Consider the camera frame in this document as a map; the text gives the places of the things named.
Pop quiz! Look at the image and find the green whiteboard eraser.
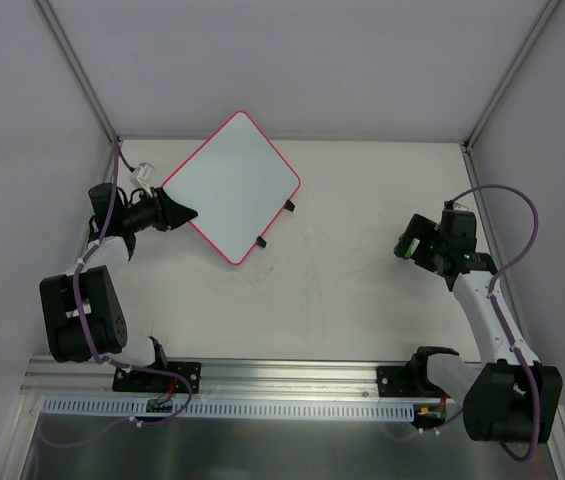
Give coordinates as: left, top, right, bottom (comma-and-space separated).
394, 234, 419, 259

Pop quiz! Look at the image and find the pink framed whiteboard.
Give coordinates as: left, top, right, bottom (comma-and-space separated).
162, 110, 301, 266

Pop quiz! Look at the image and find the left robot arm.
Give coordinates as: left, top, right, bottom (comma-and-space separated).
39, 183, 198, 392

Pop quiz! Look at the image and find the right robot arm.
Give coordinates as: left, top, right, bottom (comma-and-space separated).
393, 207, 563, 444

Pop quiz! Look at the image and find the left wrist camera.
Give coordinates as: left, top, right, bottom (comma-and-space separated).
130, 162, 155, 194

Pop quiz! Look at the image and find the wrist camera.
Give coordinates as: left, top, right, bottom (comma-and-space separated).
130, 162, 155, 194
443, 201, 471, 212

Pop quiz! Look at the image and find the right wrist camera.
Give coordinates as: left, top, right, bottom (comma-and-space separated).
443, 201, 471, 212

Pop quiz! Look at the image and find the wire whiteboard stand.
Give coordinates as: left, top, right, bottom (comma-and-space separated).
256, 199, 296, 249

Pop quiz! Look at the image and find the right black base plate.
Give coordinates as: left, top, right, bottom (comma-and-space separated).
375, 365, 443, 398

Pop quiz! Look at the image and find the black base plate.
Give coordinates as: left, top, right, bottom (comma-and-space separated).
375, 365, 443, 398
112, 360, 202, 395

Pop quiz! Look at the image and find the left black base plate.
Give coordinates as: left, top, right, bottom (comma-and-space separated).
112, 360, 202, 395

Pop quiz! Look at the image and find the left aluminium frame post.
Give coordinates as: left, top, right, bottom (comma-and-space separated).
32, 0, 117, 143

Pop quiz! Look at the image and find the aluminium frame post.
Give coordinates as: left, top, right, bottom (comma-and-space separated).
32, 0, 117, 143
462, 0, 562, 152

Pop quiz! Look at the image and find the aluminium mounting rail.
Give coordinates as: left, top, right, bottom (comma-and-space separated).
18, 356, 442, 404

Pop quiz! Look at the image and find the white slotted cable duct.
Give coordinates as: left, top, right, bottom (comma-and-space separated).
41, 395, 416, 423

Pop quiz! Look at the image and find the right aluminium frame post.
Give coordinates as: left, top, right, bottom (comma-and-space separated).
462, 0, 562, 152

